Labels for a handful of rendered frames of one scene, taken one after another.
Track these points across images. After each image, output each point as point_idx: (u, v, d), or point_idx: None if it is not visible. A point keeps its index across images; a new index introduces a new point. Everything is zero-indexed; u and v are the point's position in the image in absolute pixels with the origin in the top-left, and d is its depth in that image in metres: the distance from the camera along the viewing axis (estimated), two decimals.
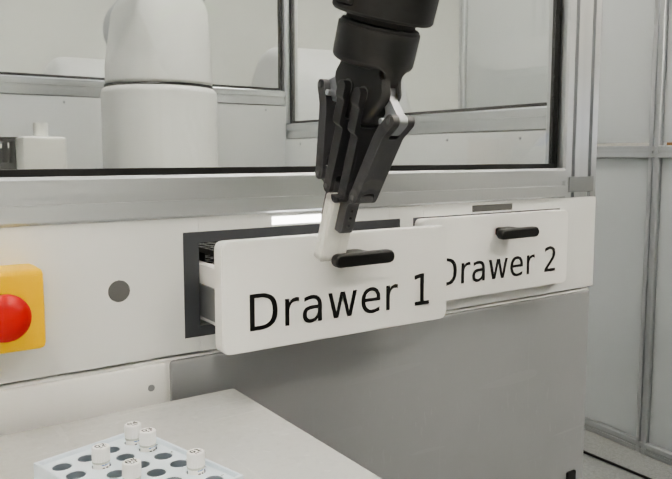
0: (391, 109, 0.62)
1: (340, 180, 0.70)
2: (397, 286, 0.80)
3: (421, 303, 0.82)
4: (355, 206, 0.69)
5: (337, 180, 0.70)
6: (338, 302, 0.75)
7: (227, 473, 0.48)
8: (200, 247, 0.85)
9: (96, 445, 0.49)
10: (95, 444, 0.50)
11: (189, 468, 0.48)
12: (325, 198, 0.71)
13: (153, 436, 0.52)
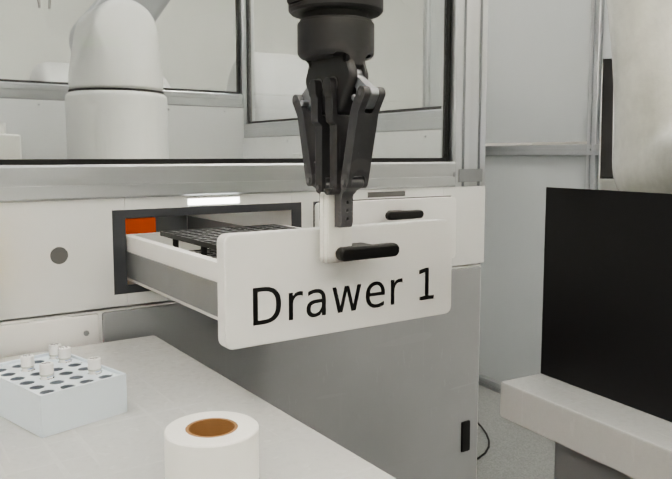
0: (361, 84, 0.65)
1: None
2: (402, 280, 0.79)
3: (426, 298, 0.81)
4: (349, 197, 0.69)
5: (328, 181, 0.71)
6: (342, 296, 0.74)
7: (116, 373, 0.68)
8: (202, 241, 0.84)
9: (24, 355, 0.69)
10: (23, 354, 0.69)
11: (89, 369, 0.67)
12: (320, 202, 0.72)
13: (68, 351, 0.71)
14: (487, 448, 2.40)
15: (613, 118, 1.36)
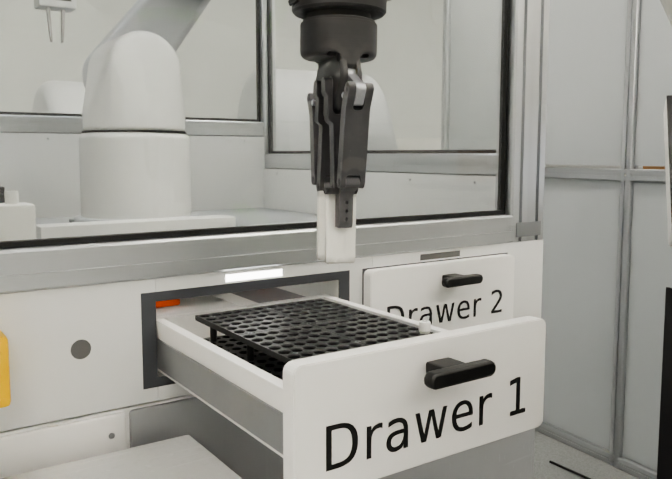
0: (350, 82, 0.65)
1: None
2: (492, 395, 0.66)
3: (517, 412, 0.68)
4: (349, 197, 0.68)
5: (328, 180, 0.72)
6: (426, 423, 0.62)
7: None
8: (250, 341, 0.72)
9: None
10: None
11: (429, 331, 0.75)
12: (321, 201, 0.73)
13: None
14: None
15: None
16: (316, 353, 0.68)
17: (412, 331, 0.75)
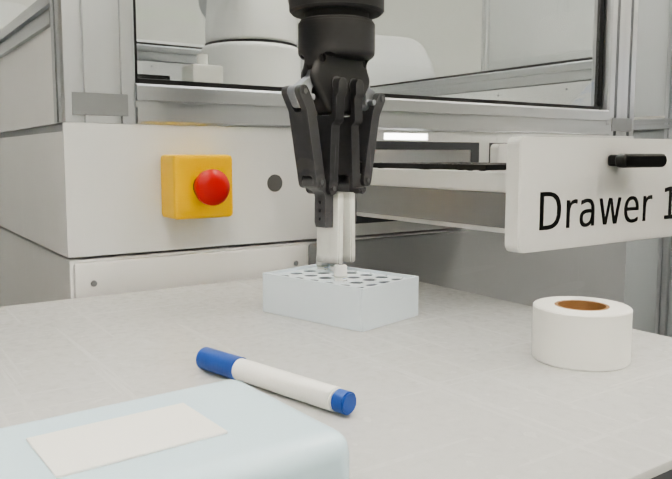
0: (299, 84, 0.66)
1: (348, 181, 0.72)
2: (652, 197, 0.78)
3: (669, 217, 0.80)
4: (322, 197, 0.69)
5: (345, 181, 0.72)
6: (607, 208, 0.74)
7: (405, 277, 0.67)
8: (434, 164, 0.84)
9: None
10: None
11: None
12: None
13: None
14: None
15: None
16: None
17: None
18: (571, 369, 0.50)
